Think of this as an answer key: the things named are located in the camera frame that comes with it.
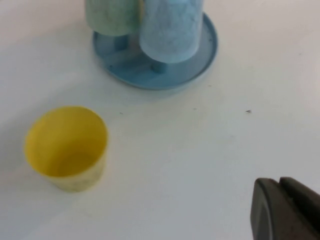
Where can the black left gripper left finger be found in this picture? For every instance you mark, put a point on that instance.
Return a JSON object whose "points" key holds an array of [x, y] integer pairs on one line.
{"points": [[270, 215]]}

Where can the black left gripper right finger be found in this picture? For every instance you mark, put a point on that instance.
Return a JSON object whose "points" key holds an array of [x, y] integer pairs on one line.
{"points": [[305, 200]]}

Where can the yellow plastic cup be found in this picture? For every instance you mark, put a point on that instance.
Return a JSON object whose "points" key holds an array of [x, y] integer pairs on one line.
{"points": [[67, 150]]}

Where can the blue cup stand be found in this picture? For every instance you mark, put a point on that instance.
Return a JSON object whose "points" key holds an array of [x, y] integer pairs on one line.
{"points": [[175, 75]]}

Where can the light blue plastic cup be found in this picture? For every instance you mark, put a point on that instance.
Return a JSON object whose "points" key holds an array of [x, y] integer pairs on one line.
{"points": [[170, 30]]}

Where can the green plastic cup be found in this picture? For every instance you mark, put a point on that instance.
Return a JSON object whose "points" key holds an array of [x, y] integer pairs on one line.
{"points": [[110, 17]]}

